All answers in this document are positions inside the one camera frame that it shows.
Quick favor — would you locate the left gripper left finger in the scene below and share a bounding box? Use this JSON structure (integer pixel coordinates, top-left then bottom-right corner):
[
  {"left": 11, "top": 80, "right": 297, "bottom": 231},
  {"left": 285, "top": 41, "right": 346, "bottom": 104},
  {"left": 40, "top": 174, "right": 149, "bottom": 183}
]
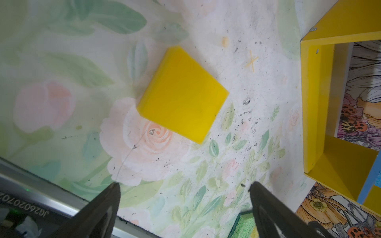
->
[{"left": 49, "top": 182, "right": 121, "bottom": 238}]

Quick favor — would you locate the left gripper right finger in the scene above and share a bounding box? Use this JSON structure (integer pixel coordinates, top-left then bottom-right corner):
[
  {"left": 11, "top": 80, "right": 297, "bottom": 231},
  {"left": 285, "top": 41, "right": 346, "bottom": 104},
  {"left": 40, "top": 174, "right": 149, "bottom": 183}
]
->
[{"left": 249, "top": 181, "right": 321, "bottom": 238}]

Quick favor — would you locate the bright yellow square sponge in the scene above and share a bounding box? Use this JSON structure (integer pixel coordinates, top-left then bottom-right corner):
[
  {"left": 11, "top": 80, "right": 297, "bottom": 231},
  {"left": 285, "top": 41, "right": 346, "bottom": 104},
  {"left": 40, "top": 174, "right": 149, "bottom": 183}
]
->
[{"left": 137, "top": 46, "right": 229, "bottom": 144}]

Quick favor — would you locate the yellow shelf unit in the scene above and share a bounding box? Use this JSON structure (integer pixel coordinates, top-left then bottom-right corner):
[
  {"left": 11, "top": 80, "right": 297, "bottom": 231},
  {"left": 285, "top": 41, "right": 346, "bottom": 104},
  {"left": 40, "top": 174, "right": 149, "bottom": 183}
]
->
[{"left": 300, "top": 1, "right": 381, "bottom": 214}]

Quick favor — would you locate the light green sponge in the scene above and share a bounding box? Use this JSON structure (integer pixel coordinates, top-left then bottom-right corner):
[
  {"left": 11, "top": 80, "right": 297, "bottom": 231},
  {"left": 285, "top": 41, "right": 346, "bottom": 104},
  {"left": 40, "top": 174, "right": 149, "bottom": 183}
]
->
[{"left": 228, "top": 211, "right": 259, "bottom": 238}]

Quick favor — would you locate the aluminium front rail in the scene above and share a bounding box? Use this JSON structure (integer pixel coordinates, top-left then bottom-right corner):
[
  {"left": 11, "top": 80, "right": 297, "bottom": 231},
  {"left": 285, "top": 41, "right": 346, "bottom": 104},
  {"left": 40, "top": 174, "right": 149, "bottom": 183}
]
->
[{"left": 1, "top": 159, "right": 155, "bottom": 238}]

